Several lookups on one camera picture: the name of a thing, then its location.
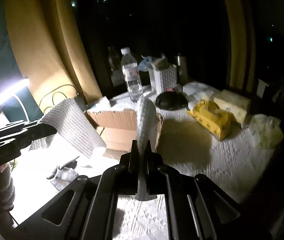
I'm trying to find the grey patterned cloth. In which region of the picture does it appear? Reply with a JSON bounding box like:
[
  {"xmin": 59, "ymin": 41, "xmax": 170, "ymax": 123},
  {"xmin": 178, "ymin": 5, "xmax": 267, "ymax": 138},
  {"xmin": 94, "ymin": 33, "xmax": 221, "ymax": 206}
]
[{"xmin": 47, "ymin": 157, "xmax": 79, "ymax": 191}]

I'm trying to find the white textured towel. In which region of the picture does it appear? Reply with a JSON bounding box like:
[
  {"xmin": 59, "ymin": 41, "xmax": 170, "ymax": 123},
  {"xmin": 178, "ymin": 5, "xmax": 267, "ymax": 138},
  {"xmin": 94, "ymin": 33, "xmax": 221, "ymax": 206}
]
[{"xmin": 39, "ymin": 98, "xmax": 160, "ymax": 159}]

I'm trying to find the white desk lamp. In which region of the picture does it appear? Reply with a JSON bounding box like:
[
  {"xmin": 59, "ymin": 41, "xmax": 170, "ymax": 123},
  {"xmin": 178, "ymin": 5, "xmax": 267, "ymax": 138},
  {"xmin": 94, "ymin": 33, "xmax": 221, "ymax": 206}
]
[{"xmin": 0, "ymin": 78, "xmax": 30, "ymax": 105}]

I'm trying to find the yellow curtain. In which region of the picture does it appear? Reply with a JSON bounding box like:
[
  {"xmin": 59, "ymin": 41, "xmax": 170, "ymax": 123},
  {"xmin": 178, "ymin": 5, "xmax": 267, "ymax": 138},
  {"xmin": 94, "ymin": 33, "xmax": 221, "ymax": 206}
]
[{"xmin": 4, "ymin": 0, "xmax": 102, "ymax": 111}]

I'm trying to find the white power strip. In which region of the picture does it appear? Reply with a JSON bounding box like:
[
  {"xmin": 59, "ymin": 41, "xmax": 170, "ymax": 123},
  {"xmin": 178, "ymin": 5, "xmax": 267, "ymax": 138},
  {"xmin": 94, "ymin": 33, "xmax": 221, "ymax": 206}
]
[{"xmin": 87, "ymin": 96, "xmax": 111, "ymax": 109}]

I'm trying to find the brown cardboard box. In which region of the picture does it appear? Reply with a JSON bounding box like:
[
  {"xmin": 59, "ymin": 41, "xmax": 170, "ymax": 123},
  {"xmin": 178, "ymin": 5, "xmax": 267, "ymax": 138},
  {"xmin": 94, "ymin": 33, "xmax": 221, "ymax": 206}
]
[{"xmin": 84, "ymin": 108, "xmax": 164, "ymax": 153}]

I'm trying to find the yellow wet wipes pack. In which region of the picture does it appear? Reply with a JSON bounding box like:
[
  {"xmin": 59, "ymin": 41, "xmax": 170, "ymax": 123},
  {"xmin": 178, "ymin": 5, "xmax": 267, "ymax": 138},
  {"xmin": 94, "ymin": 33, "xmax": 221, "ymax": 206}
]
[{"xmin": 186, "ymin": 100, "xmax": 236, "ymax": 141}]

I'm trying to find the crumpled clear plastic bag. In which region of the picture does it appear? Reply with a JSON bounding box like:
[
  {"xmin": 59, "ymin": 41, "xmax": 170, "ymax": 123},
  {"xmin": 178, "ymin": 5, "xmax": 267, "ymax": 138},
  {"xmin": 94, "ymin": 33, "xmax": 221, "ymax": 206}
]
[{"xmin": 249, "ymin": 114, "xmax": 284, "ymax": 149}]

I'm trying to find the black round lid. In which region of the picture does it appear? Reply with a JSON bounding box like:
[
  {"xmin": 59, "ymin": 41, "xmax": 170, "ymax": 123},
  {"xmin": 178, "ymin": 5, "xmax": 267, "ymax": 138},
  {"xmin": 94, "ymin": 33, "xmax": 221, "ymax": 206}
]
[{"xmin": 155, "ymin": 91, "xmax": 188, "ymax": 111}]

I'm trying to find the pale tissue pack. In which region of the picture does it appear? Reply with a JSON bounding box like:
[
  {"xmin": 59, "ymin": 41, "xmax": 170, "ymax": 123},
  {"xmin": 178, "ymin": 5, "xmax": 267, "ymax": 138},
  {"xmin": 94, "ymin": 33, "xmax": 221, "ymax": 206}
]
[{"xmin": 213, "ymin": 90, "xmax": 250, "ymax": 124}]

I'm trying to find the clear plastic water bottle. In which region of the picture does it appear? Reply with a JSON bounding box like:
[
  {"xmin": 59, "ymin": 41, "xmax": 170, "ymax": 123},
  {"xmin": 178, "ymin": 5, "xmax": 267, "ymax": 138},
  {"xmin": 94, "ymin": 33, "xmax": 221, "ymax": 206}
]
[{"xmin": 121, "ymin": 48, "xmax": 143, "ymax": 102}]

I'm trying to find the dark metal flask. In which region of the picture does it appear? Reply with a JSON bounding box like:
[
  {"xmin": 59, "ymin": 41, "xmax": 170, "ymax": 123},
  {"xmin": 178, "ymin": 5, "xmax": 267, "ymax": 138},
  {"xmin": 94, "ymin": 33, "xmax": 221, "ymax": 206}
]
[{"xmin": 177, "ymin": 55, "xmax": 188, "ymax": 85}]

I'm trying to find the white perforated basket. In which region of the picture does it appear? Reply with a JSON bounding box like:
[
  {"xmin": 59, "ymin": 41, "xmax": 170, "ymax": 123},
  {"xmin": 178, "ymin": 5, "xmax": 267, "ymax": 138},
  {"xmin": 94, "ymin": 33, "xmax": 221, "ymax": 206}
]
[{"xmin": 149, "ymin": 55, "xmax": 177, "ymax": 94}]

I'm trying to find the black charger cable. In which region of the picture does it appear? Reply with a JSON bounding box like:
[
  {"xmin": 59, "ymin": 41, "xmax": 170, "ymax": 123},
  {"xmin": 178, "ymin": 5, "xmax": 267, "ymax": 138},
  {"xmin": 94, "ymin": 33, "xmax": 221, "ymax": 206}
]
[{"xmin": 38, "ymin": 84, "xmax": 79, "ymax": 113}]

